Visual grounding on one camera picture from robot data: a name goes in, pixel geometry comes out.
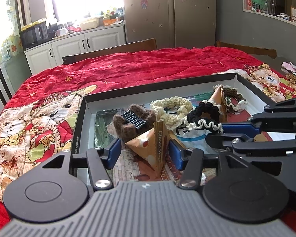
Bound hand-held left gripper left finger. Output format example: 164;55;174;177
41;137;122;191

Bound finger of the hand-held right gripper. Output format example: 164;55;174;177
222;98;296;136
205;133;296;178

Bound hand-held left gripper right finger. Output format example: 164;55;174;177
168;140;237;189

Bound brown fuzzy hair claw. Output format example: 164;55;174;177
113;105;156;144

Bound triangular brown snack packet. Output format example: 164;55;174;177
207;84;229;124
125;121;172;178

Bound black white-edged crochet scrunchie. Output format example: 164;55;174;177
184;102;224;134

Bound brown cream-edged crochet scrunchie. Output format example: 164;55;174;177
223;86;247;115

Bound cream crochet scrunchie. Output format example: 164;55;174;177
150;96;194;130

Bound black cardboard box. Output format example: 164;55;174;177
70;72;280;185

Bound pink scalloped paper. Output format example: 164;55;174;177
282;61;296;73

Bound red printed blanket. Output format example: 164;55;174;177
0;46;296;228

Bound white kitchen cabinet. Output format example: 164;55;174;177
24;25;127;76

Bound steel two-door refrigerator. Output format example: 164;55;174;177
122;0;217;49

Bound clear drinking glasses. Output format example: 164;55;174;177
263;0;277;14

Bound orange tray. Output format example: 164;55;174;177
103;17;120;26

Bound cream plastic container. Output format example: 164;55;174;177
79;17;100;30

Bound black microwave oven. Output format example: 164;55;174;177
19;22;50;51

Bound black door frame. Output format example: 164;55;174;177
0;30;14;102

